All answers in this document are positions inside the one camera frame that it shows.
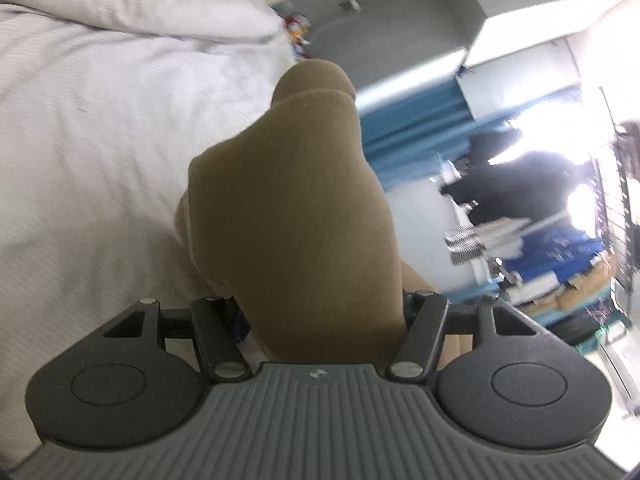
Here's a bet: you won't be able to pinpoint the brown hoodie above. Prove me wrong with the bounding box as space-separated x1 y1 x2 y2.
175 60 428 368

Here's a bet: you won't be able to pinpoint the overhead clothes drying rack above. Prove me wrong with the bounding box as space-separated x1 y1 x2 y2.
594 87 639 316

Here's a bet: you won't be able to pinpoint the striped hanging garment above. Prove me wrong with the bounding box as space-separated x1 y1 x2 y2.
444 226 485 266

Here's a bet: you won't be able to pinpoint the blue white hanging jacket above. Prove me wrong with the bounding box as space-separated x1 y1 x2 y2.
502 226 605 284

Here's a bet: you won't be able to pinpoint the black hanging jacket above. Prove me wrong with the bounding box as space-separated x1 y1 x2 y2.
439 129 591 226

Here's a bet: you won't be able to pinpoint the tan hanging coat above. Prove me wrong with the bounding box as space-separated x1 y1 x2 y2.
520 258 615 316

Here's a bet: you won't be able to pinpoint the blue curtain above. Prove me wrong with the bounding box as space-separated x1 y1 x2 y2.
360 79 579 188

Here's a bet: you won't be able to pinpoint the bottles on nightstand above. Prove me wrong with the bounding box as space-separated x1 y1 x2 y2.
284 13 310 58

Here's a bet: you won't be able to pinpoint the light grey duvet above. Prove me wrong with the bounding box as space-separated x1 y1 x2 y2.
1 0 285 44

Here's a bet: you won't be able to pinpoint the wall socket with charger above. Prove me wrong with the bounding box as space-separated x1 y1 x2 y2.
340 0 362 13

